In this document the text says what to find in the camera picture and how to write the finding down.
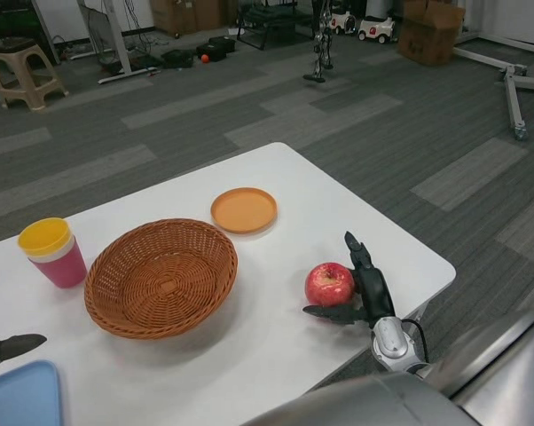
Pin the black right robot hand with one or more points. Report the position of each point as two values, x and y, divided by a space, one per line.
375 293

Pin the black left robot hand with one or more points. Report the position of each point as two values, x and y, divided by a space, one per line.
14 344

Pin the red apple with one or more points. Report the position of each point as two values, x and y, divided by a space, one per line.
327 284

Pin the light blue plastic tray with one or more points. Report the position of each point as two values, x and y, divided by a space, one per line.
18 395

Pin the pink plastic cup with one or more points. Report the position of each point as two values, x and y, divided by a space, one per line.
63 270

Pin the silver robot torso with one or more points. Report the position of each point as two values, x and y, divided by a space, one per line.
360 404

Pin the white plastic cup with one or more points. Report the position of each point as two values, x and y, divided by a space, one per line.
72 244

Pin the orange plastic plate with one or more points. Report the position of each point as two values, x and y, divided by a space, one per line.
244 210

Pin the brown wicker basket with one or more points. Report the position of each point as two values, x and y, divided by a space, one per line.
160 284

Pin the silver black humanoid robot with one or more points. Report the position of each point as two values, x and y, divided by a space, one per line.
320 49

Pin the open brown cardboard box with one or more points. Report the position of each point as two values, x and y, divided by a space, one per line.
426 40

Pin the large white toy car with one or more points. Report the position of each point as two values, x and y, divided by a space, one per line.
378 30

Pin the small white toy car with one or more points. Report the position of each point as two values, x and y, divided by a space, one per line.
343 23

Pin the beige plastic stool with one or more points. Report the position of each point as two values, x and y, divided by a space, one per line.
23 71

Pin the black metal cart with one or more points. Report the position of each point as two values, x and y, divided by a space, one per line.
271 26

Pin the black carrying case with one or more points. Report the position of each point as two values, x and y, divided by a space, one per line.
210 52
177 59
225 44

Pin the white standing desk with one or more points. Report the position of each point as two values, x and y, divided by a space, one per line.
118 40

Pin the green black equipment cabinet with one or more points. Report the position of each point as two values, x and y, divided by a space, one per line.
23 18

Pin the medium brown cardboard box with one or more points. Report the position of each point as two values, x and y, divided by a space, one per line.
171 18

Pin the grey metal floor frame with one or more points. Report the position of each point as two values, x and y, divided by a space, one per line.
513 97

